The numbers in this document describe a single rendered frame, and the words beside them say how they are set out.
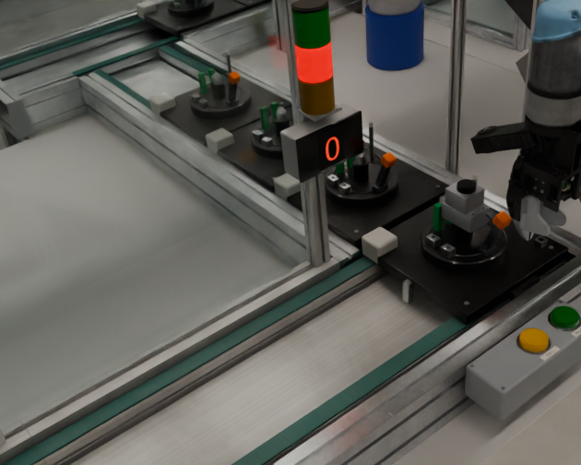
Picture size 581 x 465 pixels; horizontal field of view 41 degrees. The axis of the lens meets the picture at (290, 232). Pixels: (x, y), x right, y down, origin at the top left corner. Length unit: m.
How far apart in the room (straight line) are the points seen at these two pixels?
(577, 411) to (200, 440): 0.55
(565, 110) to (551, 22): 0.12
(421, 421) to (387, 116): 0.98
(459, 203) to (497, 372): 0.28
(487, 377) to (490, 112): 0.96
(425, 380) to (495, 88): 1.11
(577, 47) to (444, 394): 0.50
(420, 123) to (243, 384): 0.93
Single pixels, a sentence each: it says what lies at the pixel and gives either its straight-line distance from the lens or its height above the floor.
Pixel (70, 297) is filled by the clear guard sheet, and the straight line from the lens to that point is 1.09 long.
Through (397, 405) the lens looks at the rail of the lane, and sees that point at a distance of 1.09.
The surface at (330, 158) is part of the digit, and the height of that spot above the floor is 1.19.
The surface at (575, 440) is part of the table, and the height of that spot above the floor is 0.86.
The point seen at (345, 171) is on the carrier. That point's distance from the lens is 1.50.
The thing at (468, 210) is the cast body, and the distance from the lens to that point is 1.26.
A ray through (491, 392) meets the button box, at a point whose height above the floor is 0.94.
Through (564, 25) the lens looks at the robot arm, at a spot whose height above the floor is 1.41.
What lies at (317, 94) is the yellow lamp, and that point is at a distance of 1.11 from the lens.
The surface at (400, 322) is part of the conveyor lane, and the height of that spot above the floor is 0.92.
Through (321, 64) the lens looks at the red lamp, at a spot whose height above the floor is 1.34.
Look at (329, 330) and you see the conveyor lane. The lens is 1.26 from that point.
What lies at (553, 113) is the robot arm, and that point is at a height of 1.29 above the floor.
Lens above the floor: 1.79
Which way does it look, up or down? 36 degrees down
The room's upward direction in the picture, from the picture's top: 6 degrees counter-clockwise
